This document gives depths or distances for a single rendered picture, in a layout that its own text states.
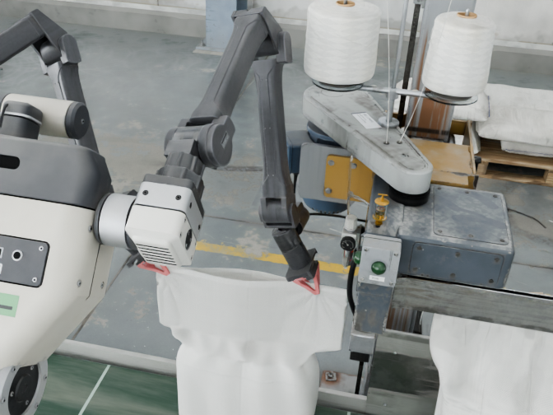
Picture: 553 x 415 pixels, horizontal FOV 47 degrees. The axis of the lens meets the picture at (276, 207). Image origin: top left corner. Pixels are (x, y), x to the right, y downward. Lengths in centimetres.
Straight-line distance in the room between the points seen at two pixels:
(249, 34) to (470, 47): 46
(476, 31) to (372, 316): 64
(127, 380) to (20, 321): 123
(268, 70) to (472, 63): 44
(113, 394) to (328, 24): 142
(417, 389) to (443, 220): 87
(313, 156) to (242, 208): 218
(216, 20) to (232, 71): 503
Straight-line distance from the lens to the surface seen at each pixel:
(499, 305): 160
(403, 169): 136
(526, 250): 384
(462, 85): 144
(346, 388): 276
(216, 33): 632
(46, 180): 109
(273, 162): 144
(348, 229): 154
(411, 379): 208
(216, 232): 361
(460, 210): 141
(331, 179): 167
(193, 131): 115
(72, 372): 235
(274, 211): 146
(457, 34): 141
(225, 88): 123
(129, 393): 225
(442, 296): 158
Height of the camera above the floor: 205
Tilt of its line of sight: 32 degrees down
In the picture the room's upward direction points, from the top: 3 degrees clockwise
